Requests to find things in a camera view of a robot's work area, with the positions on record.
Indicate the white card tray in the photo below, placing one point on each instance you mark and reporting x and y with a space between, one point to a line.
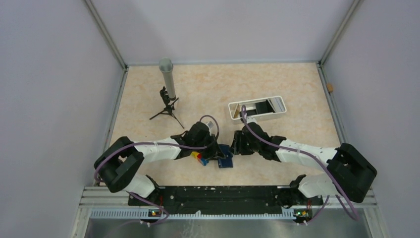
276 102

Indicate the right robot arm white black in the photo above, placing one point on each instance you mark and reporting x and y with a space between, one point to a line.
344 170

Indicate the aluminium frame rail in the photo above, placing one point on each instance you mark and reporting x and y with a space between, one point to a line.
96 95
329 68

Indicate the aluminium frame rail left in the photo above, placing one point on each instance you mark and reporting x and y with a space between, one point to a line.
96 95

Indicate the dark blue card holder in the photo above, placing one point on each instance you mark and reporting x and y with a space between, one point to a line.
226 161

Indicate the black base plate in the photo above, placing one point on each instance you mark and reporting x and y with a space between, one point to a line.
229 200

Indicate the grey microphone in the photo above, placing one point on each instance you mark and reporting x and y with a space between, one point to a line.
166 68

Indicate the black mini tripod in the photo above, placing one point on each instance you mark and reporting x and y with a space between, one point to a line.
169 106

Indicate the red blue toy brick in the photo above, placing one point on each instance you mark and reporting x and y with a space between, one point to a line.
201 160

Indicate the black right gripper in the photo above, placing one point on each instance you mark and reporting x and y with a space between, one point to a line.
237 148

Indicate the yellow green toy brick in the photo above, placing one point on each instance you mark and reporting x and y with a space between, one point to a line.
196 155

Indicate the aluminium frame rail right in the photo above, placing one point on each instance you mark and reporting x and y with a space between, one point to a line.
329 68

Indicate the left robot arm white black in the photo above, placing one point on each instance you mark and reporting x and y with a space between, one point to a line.
118 166

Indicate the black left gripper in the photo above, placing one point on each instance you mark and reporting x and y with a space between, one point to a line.
214 151

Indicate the black card in tray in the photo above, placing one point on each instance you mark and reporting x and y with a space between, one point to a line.
259 108

